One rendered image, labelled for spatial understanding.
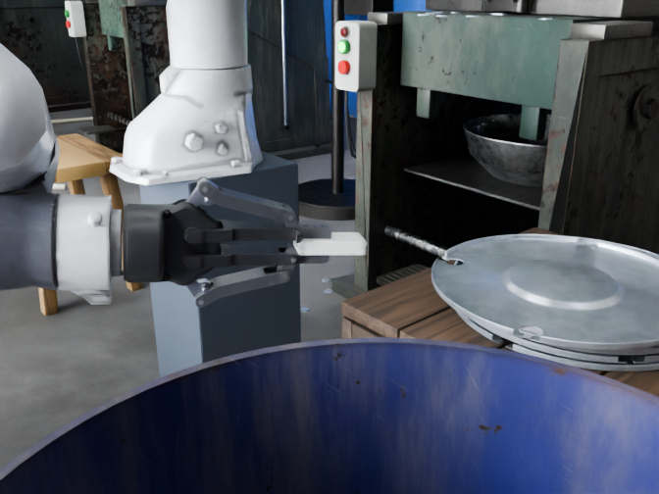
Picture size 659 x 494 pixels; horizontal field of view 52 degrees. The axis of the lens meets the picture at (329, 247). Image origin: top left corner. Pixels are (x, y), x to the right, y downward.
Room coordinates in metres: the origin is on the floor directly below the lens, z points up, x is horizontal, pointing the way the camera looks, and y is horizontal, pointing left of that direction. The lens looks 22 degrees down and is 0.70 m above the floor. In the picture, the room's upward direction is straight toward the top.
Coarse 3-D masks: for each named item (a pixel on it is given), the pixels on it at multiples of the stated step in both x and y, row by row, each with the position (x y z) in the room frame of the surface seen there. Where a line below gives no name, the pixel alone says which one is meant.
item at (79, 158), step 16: (64, 144) 1.62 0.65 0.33; (80, 144) 1.63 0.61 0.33; (96, 144) 1.63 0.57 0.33; (64, 160) 1.47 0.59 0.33; (80, 160) 1.47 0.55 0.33; (96, 160) 1.47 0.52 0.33; (64, 176) 1.41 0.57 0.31; (80, 176) 1.43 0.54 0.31; (112, 176) 1.50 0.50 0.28; (80, 192) 1.71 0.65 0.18; (112, 192) 1.50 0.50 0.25; (128, 288) 1.50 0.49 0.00; (48, 304) 1.37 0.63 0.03
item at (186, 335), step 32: (160, 192) 0.95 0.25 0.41; (256, 192) 0.94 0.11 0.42; (288, 192) 0.97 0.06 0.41; (160, 288) 0.98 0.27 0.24; (288, 288) 0.97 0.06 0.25; (160, 320) 0.99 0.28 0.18; (192, 320) 0.89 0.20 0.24; (224, 320) 0.90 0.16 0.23; (256, 320) 0.93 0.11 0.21; (288, 320) 0.97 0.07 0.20; (160, 352) 1.01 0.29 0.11; (192, 352) 0.90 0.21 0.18; (224, 352) 0.90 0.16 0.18
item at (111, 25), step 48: (96, 0) 2.88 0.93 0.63; (144, 0) 2.50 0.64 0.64; (288, 0) 2.86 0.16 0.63; (96, 48) 2.88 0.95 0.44; (144, 48) 2.50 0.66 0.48; (288, 48) 2.86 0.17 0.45; (96, 96) 2.86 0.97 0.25; (144, 96) 2.49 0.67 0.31; (288, 96) 2.86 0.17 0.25; (288, 144) 2.85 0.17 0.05
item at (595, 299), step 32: (448, 256) 0.77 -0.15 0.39; (480, 256) 0.77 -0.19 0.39; (512, 256) 0.77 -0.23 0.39; (544, 256) 0.77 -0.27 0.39; (576, 256) 0.77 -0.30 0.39; (608, 256) 0.77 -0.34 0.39; (640, 256) 0.77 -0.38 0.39; (448, 288) 0.68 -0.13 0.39; (480, 288) 0.68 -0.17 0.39; (512, 288) 0.67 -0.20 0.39; (544, 288) 0.67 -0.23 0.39; (576, 288) 0.67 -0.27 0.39; (608, 288) 0.67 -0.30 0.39; (640, 288) 0.68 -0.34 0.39; (480, 320) 0.60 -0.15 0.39; (512, 320) 0.61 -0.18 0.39; (544, 320) 0.61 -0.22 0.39; (576, 320) 0.61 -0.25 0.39; (608, 320) 0.61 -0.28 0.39; (640, 320) 0.61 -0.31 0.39
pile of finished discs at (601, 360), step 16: (592, 240) 0.84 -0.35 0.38; (656, 256) 0.78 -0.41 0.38; (464, 320) 0.67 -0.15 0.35; (496, 336) 0.63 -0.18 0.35; (512, 336) 0.61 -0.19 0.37; (528, 336) 0.60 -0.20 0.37; (528, 352) 0.59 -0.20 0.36; (544, 352) 0.60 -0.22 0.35; (560, 352) 0.58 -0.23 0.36; (576, 352) 0.57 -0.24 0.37; (592, 352) 0.57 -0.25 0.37; (608, 352) 0.57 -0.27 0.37; (624, 352) 0.57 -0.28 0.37; (640, 352) 0.57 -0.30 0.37; (656, 352) 0.57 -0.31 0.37; (592, 368) 0.57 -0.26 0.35; (608, 368) 0.57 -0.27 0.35; (624, 368) 0.56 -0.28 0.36; (640, 368) 0.57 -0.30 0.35; (656, 368) 0.57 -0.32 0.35
